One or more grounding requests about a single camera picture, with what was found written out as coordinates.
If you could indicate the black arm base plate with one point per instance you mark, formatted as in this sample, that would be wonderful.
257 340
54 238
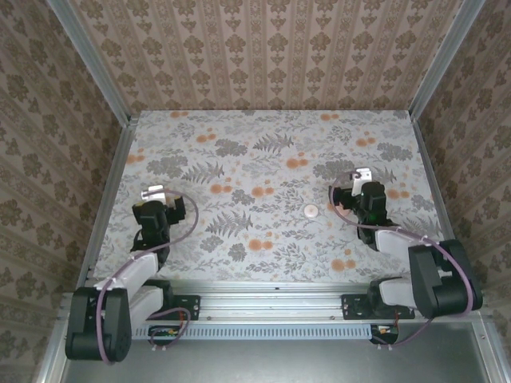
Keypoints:
351 307
191 307

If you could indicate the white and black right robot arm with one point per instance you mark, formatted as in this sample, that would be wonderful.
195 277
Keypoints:
431 275

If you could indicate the floral patterned tablecloth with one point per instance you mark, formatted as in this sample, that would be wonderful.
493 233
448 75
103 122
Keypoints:
239 131

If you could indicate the aluminium lower frame rail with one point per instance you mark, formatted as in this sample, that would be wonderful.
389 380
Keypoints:
489 351
54 355

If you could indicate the grey metal sheet panel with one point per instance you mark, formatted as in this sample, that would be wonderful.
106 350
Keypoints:
279 363

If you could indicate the aluminium mounting rail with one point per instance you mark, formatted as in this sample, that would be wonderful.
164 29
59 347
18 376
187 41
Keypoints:
271 303

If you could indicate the aluminium frame post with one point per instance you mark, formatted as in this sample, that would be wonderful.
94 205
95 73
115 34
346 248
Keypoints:
97 68
444 60

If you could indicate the aluminium table side rail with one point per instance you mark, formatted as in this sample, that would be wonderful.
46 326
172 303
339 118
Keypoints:
428 159
115 179

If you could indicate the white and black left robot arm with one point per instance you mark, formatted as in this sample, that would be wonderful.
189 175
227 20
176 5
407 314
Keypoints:
100 319

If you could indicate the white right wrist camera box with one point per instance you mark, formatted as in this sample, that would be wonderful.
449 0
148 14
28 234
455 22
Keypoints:
364 177

